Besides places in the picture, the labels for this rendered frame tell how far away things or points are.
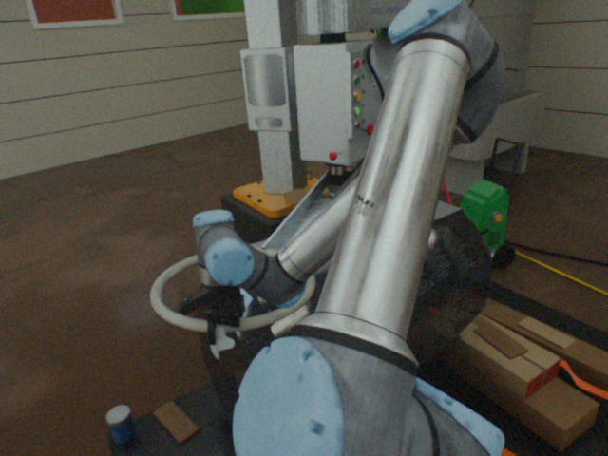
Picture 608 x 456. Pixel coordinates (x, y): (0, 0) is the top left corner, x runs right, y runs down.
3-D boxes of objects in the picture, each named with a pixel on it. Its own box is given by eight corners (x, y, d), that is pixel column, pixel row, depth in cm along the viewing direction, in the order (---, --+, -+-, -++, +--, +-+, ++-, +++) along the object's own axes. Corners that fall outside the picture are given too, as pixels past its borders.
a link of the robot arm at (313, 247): (509, 74, 83) (277, 287, 107) (474, 28, 77) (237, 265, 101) (545, 96, 74) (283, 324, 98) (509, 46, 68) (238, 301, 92)
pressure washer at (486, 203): (480, 245, 339) (492, 134, 303) (514, 265, 308) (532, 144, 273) (442, 256, 329) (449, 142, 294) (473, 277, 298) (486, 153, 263)
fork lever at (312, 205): (345, 152, 197) (343, 142, 194) (385, 156, 186) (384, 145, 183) (257, 255, 156) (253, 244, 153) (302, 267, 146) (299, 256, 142)
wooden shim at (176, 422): (153, 414, 207) (152, 411, 207) (171, 402, 214) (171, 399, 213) (180, 445, 191) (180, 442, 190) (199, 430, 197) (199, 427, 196)
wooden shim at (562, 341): (517, 325, 231) (517, 323, 231) (527, 318, 236) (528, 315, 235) (563, 351, 212) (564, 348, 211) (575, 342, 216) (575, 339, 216)
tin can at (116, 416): (135, 440, 194) (128, 419, 189) (111, 446, 192) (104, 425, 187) (137, 423, 203) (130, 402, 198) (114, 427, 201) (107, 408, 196)
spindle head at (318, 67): (344, 144, 198) (341, 38, 180) (389, 149, 186) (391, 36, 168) (299, 167, 171) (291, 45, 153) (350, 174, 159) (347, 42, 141)
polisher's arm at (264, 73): (236, 107, 226) (230, 56, 216) (261, 97, 256) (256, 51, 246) (380, 105, 203) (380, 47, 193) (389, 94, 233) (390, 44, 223)
